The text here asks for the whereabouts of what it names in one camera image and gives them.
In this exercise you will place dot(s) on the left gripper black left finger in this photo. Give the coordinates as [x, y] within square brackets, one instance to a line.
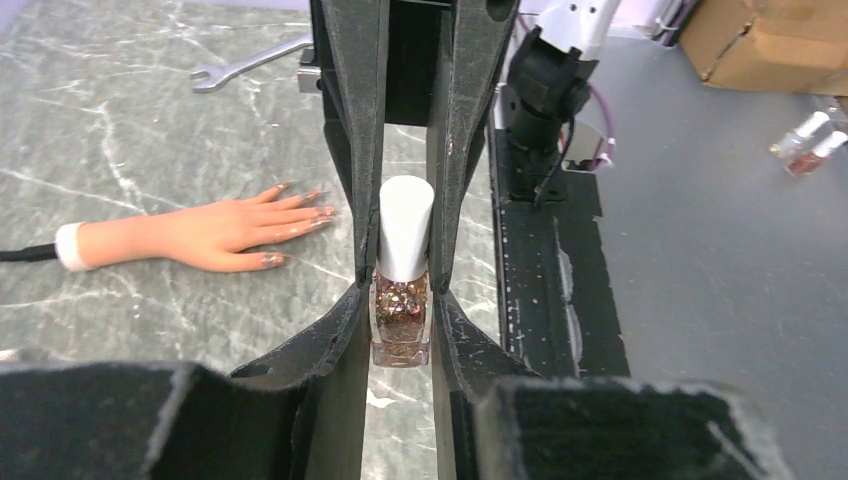
[174, 420]

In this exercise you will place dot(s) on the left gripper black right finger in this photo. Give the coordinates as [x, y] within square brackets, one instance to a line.
[496, 419]

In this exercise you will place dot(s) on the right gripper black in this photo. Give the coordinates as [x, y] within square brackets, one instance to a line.
[391, 61]

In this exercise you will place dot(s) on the glitter nail polish bottle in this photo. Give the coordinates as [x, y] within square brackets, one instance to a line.
[400, 297]

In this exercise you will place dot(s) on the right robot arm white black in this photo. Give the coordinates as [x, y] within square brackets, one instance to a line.
[549, 73]

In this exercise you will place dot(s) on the mannequin practice hand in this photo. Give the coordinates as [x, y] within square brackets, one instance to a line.
[223, 236]

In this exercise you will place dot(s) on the silver open-end wrench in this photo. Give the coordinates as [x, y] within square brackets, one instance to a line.
[211, 78]

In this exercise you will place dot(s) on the black flexible hand stand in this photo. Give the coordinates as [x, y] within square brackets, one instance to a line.
[37, 253]

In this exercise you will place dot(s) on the cardboard box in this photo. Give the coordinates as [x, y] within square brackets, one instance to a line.
[770, 46]

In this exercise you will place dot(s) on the spare nail polish bottle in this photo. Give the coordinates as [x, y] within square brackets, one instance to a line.
[811, 160]
[793, 140]

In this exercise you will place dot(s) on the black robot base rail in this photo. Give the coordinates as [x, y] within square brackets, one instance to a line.
[556, 306]

